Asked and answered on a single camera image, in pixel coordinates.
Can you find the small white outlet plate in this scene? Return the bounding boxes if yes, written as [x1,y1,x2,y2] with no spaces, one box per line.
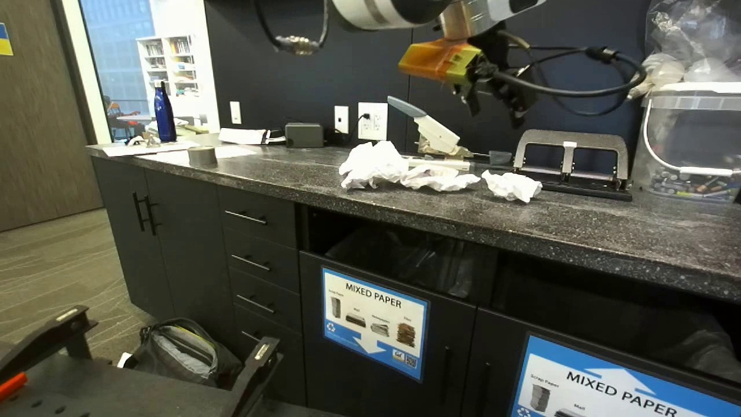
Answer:
[331,102,351,138]

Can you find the white shelf unit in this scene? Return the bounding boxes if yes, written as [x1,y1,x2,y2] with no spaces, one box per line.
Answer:
[133,33,202,133]

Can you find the clear bin liner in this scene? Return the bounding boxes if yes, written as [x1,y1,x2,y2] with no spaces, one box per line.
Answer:
[322,222,500,306]
[493,253,741,386]

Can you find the white power strip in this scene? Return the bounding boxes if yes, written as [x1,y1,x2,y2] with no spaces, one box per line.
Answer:
[214,126,272,148]

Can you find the clear plastic bags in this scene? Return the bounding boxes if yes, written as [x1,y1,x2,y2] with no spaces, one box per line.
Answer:
[622,0,741,102]

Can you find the flat white paper sheet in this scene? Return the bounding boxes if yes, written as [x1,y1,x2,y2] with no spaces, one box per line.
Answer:
[92,136,158,160]
[148,141,194,160]

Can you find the white cloth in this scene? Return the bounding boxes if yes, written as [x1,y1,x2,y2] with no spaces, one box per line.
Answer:
[335,138,412,193]

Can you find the black power adapter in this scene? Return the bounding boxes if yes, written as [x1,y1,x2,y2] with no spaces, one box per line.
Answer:
[282,121,327,150]

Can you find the blue water bottle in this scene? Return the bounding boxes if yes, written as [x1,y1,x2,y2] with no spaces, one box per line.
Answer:
[152,79,179,143]

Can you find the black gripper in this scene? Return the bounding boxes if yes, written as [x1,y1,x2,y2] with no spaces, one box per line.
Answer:
[456,31,536,130]

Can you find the black cabinet door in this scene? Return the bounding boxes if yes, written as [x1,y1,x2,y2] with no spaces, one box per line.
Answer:
[89,158,152,309]
[144,170,234,336]

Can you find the large white outlet plate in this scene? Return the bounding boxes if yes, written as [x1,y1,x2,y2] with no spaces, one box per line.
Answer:
[355,99,390,143]

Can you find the black looped cable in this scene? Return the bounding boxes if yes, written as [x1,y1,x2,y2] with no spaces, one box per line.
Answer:
[253,0,331,57]

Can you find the tape roll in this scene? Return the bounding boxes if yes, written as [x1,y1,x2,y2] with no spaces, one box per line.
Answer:
[186,141,220,166]

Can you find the blue mixed paper sign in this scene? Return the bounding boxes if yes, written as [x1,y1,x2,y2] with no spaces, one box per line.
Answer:
[316,263,430,385]
[507,333,741,417]

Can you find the white paper piece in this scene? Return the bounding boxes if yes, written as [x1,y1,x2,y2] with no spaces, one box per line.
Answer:
[478,170,544,207]
[397,155,484,195]

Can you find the black cabinet door handle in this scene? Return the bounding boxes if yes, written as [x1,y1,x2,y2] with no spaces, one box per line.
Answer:
[144,195,161,238]
[129,190,148,233]

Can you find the clear plastic container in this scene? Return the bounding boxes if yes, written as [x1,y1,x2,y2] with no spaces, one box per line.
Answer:
[629,79,741,207]

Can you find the black drawer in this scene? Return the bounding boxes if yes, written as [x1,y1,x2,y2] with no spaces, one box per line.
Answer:
[220,232,302,294]
[228,306,307,406]
[214,186,300,250]
[227,268,302,336]

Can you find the black bin door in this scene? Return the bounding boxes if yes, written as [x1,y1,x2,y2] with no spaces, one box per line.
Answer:
[461,309,741,417]
[298,250,476,417]

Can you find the grey backpack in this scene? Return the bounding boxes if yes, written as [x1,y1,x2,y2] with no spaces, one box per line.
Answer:
[120,314,246,390]

